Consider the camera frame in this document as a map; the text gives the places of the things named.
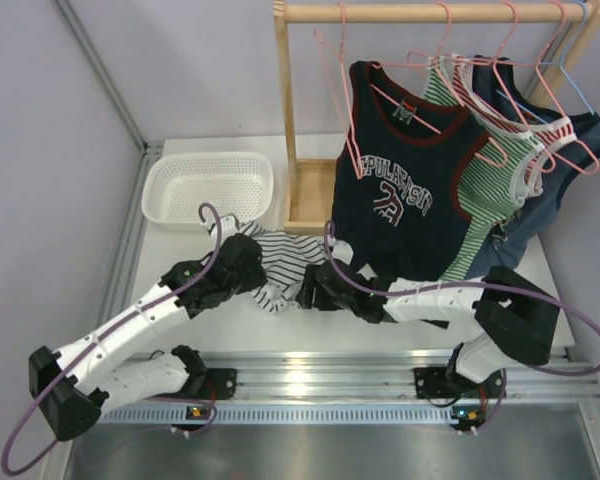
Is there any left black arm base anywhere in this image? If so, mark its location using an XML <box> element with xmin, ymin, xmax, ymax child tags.
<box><xmin>171</xmin><ymin>345</ymin><xmax>238</xmax><ymax>401</ymax></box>

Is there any grey slotted cable duct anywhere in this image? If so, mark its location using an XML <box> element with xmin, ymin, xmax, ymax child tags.
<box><xmin>99</xmin><ymin>403</ymin><xmax>481</xmax><ymax>426</ymax></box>

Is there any light blue wire hanger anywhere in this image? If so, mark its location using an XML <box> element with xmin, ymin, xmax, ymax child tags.
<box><xmin>497</xmin><ymin>0</ymin><xmax>600</xmax><ymax>172</ymax></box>

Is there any red striped tank top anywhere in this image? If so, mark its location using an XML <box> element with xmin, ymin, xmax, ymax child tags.
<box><xmin>441</xmin><ymin>54</ymin><xmax>576</xmax><ymax>205</ymax></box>

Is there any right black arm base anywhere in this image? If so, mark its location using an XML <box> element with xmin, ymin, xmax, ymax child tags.
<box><xmin>413</xmin><ymin>343</ymin><xmax>504</xmax><ymax>408</ymax></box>

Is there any green striped tank top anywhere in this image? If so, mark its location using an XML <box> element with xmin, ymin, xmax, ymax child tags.
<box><xmin>423</xmin><ymin>58</ymin><xmax>524</xmax><ymax>281</ymax></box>

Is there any wooden clothes rack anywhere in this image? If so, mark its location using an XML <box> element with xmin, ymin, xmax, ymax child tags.
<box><xmin>273</xmin><ymin>1</ymin><xmax>600</xmax><ymax>235</ymax></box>

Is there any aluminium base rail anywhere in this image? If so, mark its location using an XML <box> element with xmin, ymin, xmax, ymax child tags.
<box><xmin>194</xmin><ymin>349</ymin><xmax>600</xmax><ymax>401</ymax></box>

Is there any black white striped tank top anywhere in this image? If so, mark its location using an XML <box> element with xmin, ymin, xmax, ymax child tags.
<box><xmin>238</xmin><ymin>222</ymin><xmax>326</xmax><ymax>313</ymax></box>

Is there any blue navy tank top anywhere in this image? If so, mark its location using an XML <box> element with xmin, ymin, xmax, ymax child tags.
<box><xmin>465</xmin><ymin>63</ymin><xmax>600</xmax><ymax>279</ymax></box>

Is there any white perforated plastic basket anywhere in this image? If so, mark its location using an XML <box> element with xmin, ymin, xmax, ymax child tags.
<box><xmin>141</xmin><ymin>152</ymin><xmax>274</xmax><ymax>231</ymax></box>

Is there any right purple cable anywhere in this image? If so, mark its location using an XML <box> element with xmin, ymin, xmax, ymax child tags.
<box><xmin>324</xmin><ymin>219</ymin><xmax>600</xmax><ymax>376</ymax></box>

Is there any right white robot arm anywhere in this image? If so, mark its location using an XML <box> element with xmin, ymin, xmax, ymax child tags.
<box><xmin>295</xmin><ymin>261</ymin><xmax>559</xmax><ymax>397</ymax></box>

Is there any pink hanger with navy top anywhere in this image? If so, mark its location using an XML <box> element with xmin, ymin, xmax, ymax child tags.
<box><xmin>371</xmin><ymin>1</ymin><xmax>453</xmax><ymax>134</ymax></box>

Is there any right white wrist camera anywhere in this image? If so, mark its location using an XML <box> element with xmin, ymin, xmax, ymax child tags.
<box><xmin>327</xmin><ymin>237</ymin><xmax>354</xmax><ymax>265</ymax></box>

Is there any aluminium frame post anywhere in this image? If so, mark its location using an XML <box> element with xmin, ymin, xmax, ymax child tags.
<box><xmin>54</xmin><ymin>0</ymin><xmax>149</xmax><ymax>151</ymax></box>

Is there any navy printed tank top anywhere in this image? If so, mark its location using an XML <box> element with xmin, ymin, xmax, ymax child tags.
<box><xmin>331</xmin><ymin>61</ymin><xmax>489</xmax><ymax>280</ymax></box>

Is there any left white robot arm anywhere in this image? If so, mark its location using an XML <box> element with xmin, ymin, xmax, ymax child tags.
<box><xmin>28</xmin><ymin>234</ymin><xmax>266</xmax><ymax>442</ymax></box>

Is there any pink hanger with red top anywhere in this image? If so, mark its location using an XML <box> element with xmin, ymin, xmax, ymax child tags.
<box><xmin>454</xmin><ymin>1</ymin><xmax>600</xmax><ymax>175</ymax></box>

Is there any pink wire hanger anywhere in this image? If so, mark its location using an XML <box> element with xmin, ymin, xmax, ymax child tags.
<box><xmin>313</xmin><ymin>1</ymin><xmax>363</xmax><ymax>180</ymax></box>

